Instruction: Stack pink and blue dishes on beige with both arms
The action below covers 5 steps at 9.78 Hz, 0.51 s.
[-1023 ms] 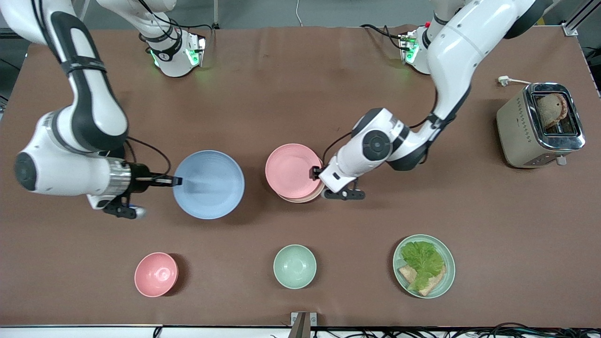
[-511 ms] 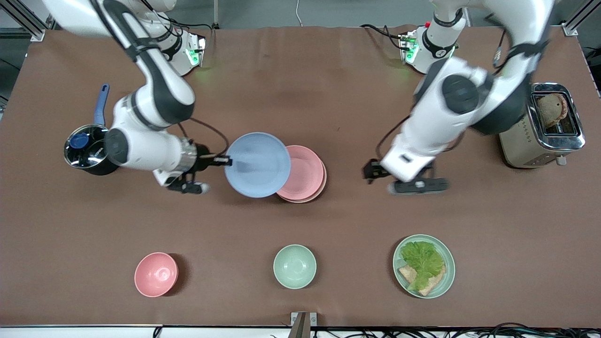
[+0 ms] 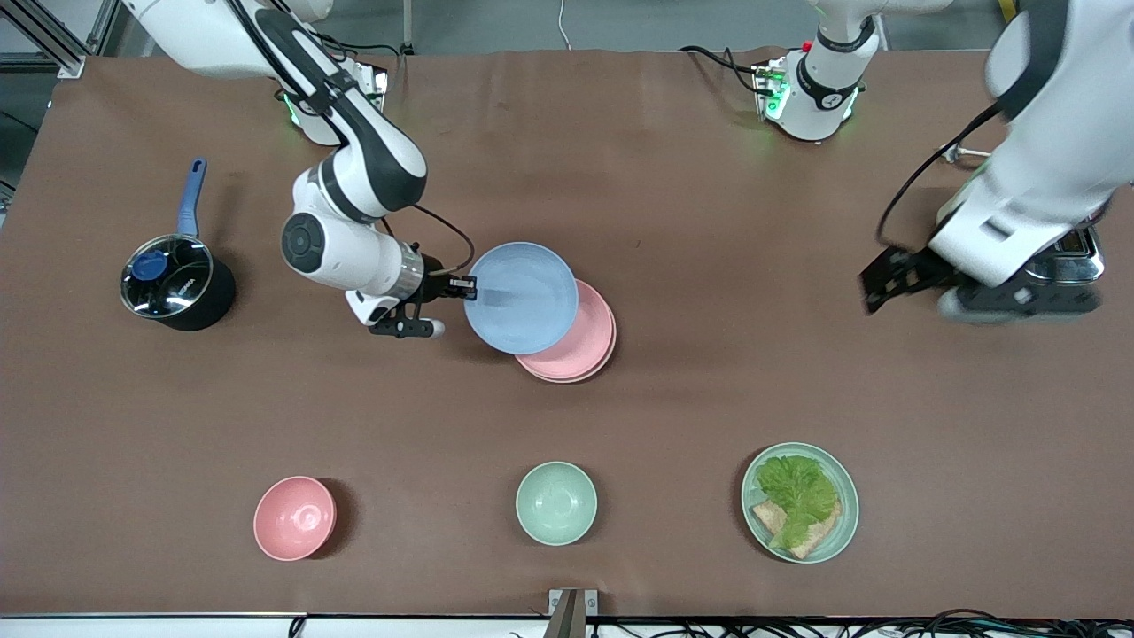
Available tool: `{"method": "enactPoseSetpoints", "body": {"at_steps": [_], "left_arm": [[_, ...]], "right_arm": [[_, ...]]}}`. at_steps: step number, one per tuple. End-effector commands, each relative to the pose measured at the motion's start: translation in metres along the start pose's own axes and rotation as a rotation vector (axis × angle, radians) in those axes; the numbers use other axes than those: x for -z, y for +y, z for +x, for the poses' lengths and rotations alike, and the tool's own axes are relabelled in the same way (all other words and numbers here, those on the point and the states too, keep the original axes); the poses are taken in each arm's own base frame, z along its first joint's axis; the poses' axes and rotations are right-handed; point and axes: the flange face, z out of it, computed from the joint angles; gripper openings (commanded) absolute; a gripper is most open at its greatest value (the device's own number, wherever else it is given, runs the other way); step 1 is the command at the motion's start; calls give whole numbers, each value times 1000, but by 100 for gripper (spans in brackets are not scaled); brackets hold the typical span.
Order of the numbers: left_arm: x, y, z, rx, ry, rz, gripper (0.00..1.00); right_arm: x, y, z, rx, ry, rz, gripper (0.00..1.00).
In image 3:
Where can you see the beige plate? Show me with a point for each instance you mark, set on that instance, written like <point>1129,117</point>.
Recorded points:
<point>580,380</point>

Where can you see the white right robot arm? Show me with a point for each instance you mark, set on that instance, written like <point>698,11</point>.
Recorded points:
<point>372,159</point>

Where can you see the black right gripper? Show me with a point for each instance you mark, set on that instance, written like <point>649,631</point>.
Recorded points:
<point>433,281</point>

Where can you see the glass lid with blue knob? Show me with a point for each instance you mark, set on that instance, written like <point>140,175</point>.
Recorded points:
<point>168,276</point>

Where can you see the pink plate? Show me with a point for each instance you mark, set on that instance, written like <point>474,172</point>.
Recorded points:
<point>585,341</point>

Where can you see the white power plug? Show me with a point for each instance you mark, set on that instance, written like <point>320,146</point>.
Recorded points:
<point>955,152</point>

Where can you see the green bowl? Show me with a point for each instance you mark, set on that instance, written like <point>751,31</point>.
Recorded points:
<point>556,503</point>

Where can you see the metal table edge bracket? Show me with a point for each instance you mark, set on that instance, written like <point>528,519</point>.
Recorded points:
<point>572,611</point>

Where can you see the aluminium frame profile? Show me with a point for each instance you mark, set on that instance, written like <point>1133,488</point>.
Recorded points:
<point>53,40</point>

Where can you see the light blue plate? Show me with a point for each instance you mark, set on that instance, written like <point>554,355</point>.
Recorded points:
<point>523,297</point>

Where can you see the pink bowl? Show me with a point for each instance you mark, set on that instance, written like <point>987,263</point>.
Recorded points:
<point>294,518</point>

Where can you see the green plate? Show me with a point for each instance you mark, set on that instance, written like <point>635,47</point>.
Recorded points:
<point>846,523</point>

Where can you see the green lettuce leaf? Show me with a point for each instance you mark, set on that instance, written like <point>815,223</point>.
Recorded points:
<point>797,492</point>

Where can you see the silver toaster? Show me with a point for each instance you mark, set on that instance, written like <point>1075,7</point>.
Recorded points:
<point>1085,259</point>

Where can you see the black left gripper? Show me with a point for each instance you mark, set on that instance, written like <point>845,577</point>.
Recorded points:
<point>921,265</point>

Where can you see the brown bread slice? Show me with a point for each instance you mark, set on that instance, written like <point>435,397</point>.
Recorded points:
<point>815,536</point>

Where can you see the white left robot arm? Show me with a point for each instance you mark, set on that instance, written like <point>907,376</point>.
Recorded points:
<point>1063,133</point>

